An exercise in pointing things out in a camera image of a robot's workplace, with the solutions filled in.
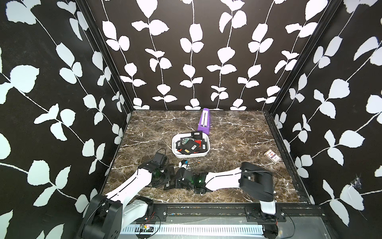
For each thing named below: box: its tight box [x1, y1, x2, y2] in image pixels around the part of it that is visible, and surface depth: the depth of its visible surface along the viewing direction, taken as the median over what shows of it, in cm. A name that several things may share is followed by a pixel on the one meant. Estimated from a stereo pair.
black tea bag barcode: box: [191, 130, 203, 141], surface depth 101 cm
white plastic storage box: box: [171, 130, 211, 158], surface depth 97 cm
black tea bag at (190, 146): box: [178, 137, 203, 155], surface depth 95 cm
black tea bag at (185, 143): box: [175, 136, 192, 152], surface depth 97 cm
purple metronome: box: [197, 108, 211, 135], surface depth 103 cm
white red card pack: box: [263, 148, 282, 165], surface depth 95 cm
